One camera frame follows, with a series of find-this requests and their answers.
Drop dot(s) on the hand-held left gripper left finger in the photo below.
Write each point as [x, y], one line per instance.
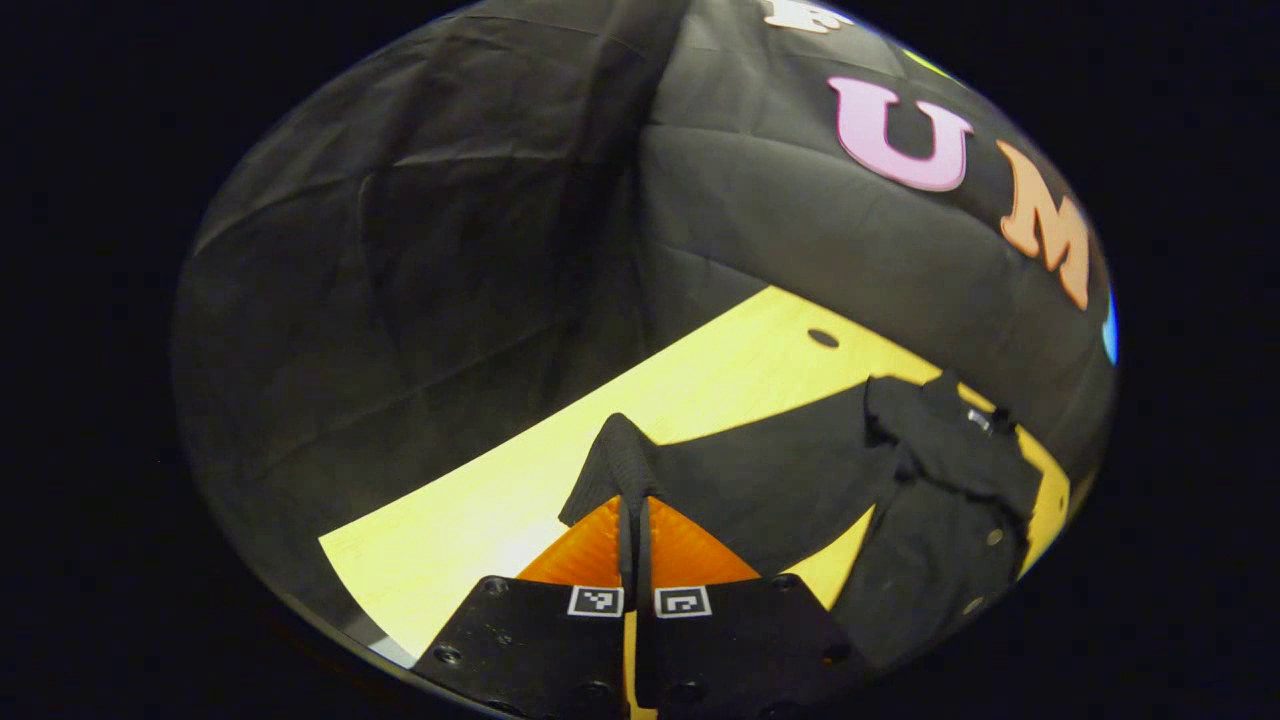
[530, 650]

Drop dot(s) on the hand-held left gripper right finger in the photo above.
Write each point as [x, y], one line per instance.
[740, 650]

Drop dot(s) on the black button-up garment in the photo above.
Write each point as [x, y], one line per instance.
[780, 470]

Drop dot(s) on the round black table grommet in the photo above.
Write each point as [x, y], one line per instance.
[823, 338]

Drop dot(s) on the plain black backdrop cloth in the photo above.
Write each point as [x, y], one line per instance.
[400, 280]

